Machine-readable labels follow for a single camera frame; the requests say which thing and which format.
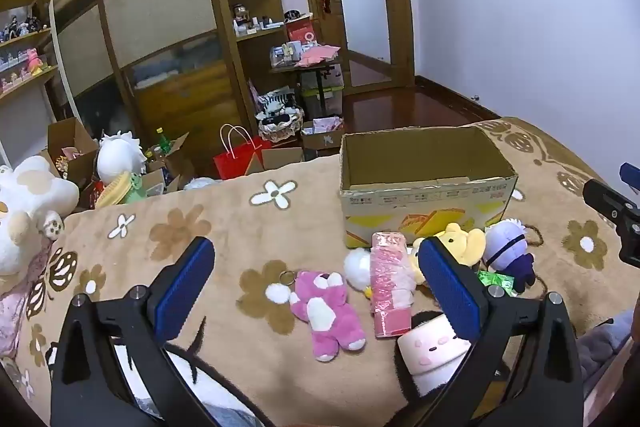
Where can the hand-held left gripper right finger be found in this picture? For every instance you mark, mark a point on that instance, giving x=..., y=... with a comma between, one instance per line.
x=450, y=292

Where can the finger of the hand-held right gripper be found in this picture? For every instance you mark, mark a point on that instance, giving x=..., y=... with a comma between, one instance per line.
x=629, y=174
x=605, y=201

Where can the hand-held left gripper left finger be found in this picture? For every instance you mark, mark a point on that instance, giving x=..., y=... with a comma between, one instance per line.
x=182, y=292

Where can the yellow bear plush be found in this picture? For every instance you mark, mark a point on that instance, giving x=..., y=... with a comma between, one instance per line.
x=462, y=242

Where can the pink and white round plush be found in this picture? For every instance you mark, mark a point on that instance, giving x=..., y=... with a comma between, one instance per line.
x=430, y=352

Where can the pink plastic-wrapped package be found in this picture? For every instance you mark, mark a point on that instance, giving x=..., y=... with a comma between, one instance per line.
x=387, y=277

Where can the purple doll plush white hair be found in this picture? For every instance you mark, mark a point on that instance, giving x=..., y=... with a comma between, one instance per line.
x=505, y=252

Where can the cardboard box yellow print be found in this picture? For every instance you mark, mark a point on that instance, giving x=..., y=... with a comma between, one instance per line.
x=425, y=207

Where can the white fluffy plush toy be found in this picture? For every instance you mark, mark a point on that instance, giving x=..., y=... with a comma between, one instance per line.
x=356, y=269

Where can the green candy packet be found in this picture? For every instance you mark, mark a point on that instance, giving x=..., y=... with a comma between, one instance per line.
x=495, y=281

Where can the beige floral blanket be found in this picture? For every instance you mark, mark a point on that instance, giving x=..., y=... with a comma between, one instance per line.
x=225, y=227

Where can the grey quilted cloth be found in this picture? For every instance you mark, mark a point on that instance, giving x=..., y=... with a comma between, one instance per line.
x=600, y=347

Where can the white plastic bag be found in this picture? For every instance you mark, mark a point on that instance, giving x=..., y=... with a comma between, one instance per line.
x=200, y=183

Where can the green frog plush yellow hat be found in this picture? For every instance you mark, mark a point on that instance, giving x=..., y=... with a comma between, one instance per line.
x=127, y=192

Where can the cardboard box with bottles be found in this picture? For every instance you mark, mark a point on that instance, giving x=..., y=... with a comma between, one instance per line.
x=177, y=152

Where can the red paper gift bag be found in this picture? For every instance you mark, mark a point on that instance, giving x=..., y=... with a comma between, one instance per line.
x=235, y=162

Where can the white spiky-haired plush head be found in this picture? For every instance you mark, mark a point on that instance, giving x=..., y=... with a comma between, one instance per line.
x=117, y=159

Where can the green glass bottle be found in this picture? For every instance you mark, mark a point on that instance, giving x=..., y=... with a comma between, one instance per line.
x=161, y=137

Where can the open brown cardboard box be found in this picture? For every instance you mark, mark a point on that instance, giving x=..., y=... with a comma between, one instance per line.
x=282, y=157

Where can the pink fleece cloth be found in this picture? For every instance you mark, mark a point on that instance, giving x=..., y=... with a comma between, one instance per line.
x=12, y=307

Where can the large white cow plush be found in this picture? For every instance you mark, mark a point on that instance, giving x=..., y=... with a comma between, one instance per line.
x=30, y=202

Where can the lace-trimmed basket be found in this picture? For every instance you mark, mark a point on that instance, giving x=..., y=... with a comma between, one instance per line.
x=280, y=132

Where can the large cardboard box with trinkets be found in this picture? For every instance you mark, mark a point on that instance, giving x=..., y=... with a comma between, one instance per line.
x=70, y=134

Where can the small cardboard box pink items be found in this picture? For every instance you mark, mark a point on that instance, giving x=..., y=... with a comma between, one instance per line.
x=320, y=140

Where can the zebra striped plush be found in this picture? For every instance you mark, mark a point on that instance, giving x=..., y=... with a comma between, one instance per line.
x=272, y=99

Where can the clear plastic storage bin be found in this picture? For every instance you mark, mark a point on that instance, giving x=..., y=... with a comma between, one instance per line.
x=330, y=99

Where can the small folding table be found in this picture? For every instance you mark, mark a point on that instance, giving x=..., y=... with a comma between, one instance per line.
x=285, y=68

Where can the wooden open shelf unit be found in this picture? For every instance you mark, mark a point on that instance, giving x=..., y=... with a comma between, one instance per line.
x=227, y=32

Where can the white curved tube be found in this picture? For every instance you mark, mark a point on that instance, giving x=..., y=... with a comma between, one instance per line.
x=60, y=52

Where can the pink figurine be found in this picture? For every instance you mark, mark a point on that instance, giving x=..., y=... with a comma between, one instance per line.
x=34, y=59

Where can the red card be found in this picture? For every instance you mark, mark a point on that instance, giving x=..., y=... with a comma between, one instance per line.
x=300, y=32

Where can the wooden sliding-door wardrobe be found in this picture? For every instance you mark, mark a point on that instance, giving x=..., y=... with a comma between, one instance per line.
x=150, y=7

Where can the red hanging door ornament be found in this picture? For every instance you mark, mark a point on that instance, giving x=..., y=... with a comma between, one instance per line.
x=327, y=4

